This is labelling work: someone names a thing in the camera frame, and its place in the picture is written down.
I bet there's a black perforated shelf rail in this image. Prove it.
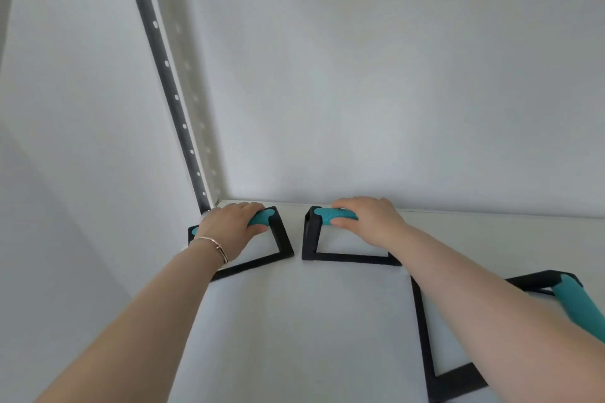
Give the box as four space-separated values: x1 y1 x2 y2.
118 0 212 214

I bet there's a person's right forearm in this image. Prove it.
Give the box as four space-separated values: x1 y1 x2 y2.
387 225 605 403

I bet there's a person's left forearm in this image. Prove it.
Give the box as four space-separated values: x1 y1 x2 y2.
36 237 226 403

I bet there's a black push-up bar teal grip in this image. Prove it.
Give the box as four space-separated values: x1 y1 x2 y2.
188 207 295 282
410 270 605 402
302 206 402 267

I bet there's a person's left hand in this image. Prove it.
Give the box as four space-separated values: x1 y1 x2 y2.
193 202 269 263

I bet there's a person's right hand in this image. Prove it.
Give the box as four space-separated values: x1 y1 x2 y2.
331 197 410 249

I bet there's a thin gold bracelet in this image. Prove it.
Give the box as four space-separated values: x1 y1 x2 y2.
194 237 229 265

